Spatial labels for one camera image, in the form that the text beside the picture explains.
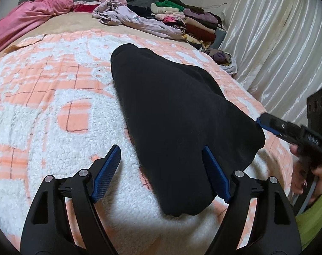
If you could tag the orange and white fleece blanket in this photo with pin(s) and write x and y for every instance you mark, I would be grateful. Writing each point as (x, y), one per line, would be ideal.
(57, 85)

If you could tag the person's right hand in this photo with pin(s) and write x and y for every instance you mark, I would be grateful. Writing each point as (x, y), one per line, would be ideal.
(303, 176)

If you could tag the pink duvet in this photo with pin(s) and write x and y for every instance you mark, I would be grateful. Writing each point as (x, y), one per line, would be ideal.
(30, 13)

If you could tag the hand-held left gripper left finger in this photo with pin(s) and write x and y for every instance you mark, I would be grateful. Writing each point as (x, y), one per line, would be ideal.
(106, 175)

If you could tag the white satin curtain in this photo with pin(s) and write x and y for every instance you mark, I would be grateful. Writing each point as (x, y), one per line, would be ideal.
(278, 45)

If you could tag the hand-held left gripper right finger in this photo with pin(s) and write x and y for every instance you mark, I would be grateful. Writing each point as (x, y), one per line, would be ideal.
(215, 175)

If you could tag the person's right forearm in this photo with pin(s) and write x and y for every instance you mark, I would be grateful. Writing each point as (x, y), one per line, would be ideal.
(316, 217)

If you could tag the red cloth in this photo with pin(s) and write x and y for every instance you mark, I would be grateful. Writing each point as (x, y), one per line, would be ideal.
(83, 6)

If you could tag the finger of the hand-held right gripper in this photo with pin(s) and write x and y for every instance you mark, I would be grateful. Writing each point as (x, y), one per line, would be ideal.
(270, 124)

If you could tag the black garment with orange print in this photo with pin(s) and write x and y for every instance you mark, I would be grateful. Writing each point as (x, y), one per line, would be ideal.
(171, 111)

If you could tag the lilac patterned garment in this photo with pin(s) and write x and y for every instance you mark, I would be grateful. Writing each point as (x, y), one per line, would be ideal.
(134, 18)

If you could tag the white bag of clothes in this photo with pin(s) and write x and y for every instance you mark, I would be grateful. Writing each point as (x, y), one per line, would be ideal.
(226, 61)

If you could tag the pile of folded clothes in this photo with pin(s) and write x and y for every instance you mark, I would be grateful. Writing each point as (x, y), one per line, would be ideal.
(192, 18)

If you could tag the bed with beige sheet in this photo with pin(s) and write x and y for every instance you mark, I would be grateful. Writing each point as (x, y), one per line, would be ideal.
(70, 21)

